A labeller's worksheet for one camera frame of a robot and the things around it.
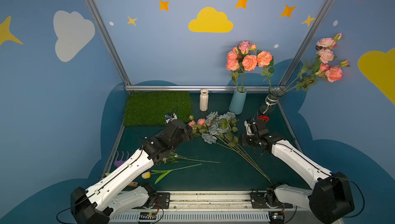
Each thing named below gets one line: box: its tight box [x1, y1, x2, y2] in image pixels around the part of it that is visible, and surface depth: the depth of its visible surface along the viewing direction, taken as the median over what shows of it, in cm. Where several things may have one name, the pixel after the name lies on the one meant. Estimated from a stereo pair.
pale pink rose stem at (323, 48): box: [296, 32, 343, 86], surface depth 75 cm
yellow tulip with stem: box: [141, 163, 203, 185], surface depth 83 cm
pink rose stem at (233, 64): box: [225, 46, 241, 93], surface depth 87 cm
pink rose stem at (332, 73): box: [284, 59, 350, 94], surface depth 75 cm
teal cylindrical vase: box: [228, 85, 248, 116], surface depth 103 cm
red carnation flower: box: [257, 115, 271, 121], surface depth 103 cm
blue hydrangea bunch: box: [201, 110, 273, 184], surface depth 93 cm
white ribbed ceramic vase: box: [199, 88, 210, 112], surface depth 103 cm
